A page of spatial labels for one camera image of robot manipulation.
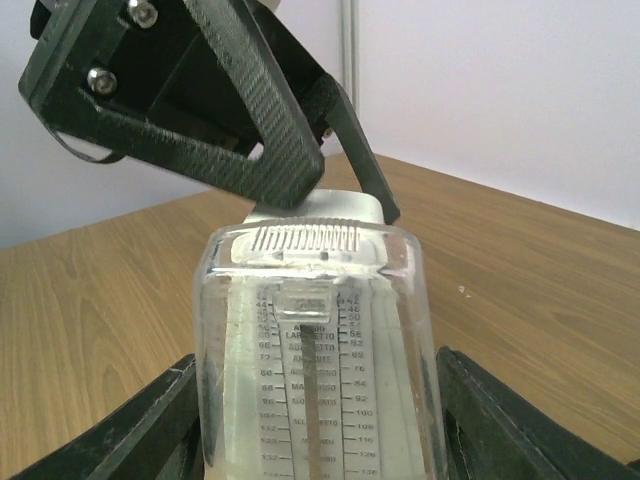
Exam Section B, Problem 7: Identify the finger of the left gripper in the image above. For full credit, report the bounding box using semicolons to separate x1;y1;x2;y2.
304;73;401;225

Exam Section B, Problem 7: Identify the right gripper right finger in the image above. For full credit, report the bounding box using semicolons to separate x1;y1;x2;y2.
436;346;639;480

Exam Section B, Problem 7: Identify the white metronome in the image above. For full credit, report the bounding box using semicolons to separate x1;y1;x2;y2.
204;188;436;480

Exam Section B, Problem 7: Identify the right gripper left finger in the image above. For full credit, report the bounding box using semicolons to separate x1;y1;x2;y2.
13;354;204;479

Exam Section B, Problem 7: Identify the clear metronome cover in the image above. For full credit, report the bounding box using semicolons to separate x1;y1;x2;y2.
192;222;447;480

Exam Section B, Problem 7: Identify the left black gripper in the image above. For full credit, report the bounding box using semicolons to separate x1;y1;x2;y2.
18;1;325;208

